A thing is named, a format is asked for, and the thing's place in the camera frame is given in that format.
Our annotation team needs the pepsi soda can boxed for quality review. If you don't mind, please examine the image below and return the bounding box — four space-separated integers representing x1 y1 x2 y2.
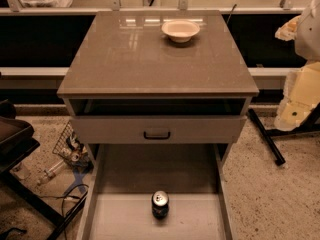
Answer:
151 191 169 219

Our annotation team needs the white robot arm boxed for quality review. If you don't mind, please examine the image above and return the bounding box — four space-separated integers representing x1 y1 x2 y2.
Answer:
274 0 320 131

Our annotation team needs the top drawer front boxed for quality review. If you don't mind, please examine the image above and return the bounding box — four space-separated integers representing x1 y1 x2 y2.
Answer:
70 116 246 144

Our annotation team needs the grey cabinet with counter top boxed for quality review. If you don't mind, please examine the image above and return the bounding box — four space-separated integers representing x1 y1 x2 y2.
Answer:
58 11 258 159

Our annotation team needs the open middle drawer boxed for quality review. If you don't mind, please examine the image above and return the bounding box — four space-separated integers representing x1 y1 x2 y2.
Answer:
77 144 237 240

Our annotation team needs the white paper bowl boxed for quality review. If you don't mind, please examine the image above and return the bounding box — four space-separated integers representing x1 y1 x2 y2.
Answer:
161 20 200 43

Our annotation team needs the blue tape cross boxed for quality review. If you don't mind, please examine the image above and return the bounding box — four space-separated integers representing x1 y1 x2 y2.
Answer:
63 168 89 196

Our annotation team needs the clear plastic bottle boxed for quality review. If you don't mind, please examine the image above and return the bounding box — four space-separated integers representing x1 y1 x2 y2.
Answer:
37 160 67 185

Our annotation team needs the black chair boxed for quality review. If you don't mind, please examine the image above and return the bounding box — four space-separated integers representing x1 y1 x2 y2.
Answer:
0 98 88 240

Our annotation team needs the black drawer handle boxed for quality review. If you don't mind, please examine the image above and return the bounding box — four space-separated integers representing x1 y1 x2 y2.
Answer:
143 131 171 140

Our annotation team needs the wire basket with items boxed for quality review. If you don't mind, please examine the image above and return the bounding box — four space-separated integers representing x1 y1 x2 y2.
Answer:
53 122 92 168

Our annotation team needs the black floor cable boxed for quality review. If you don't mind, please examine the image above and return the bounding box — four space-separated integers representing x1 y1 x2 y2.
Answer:
38 183 90 240

